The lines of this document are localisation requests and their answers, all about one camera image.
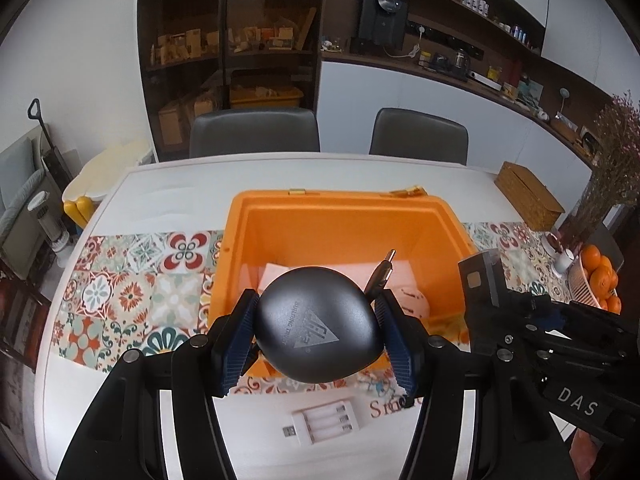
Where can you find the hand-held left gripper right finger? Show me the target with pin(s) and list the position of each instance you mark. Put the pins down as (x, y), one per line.
(400, 347)

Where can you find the black coffee machine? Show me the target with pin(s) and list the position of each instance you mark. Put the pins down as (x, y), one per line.
(382, 20)

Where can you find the dark wooden cabinet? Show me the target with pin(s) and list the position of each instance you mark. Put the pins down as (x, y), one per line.
(185, 60)

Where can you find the basket of oranges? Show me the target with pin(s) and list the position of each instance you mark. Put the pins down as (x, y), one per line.
(597, 272)

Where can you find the narrow grey chair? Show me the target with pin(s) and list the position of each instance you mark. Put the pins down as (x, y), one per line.
(420, 135)

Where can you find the dark red wooden chair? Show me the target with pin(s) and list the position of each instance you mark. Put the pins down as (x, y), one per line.
(20, 310)

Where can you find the orange plastic crate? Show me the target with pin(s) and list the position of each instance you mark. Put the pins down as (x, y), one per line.
(350, 220)

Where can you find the white battery charger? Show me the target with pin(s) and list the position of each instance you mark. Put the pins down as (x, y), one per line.
(325, 417)

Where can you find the dark grey round tape measure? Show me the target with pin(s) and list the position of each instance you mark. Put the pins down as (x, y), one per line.
(315, 325)

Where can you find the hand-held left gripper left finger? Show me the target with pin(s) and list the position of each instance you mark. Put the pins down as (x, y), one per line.
(239, 342)

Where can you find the dark wooden wall shelf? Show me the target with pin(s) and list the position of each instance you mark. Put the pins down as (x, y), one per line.
(450, 70)

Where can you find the pink round device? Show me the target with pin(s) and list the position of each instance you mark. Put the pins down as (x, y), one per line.
(412, 302)

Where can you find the black hand cart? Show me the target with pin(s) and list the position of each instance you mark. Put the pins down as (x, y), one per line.
(52, 150)

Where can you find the patterned table runner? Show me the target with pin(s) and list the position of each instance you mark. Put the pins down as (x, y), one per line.
(135, 300)

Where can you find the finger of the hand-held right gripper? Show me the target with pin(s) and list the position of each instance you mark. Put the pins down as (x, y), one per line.
(575, 320)
(560, 360)

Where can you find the wicker tissue box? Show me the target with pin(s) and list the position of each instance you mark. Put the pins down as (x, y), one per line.
(530, 195)

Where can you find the white standing heater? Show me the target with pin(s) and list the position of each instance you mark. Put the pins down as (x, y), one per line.
(47, 220)

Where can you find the cream stool with yellow legs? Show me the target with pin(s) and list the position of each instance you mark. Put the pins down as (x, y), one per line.
(110, 170)

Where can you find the yellow storage crate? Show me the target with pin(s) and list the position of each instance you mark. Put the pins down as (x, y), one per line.
(265, 97)

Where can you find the wide grey chair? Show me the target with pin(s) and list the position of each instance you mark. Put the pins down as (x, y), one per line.
(255, 132)

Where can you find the white cup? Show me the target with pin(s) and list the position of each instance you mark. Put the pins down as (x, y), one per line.
(564, 262)

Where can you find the dried flower bouquet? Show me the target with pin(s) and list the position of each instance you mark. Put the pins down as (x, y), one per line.
(607, 170)

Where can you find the dark red small bowl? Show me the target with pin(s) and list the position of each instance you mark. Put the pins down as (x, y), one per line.
(553, 242)

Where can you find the grey sofa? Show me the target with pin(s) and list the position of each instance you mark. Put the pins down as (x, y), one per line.
(20, 195)

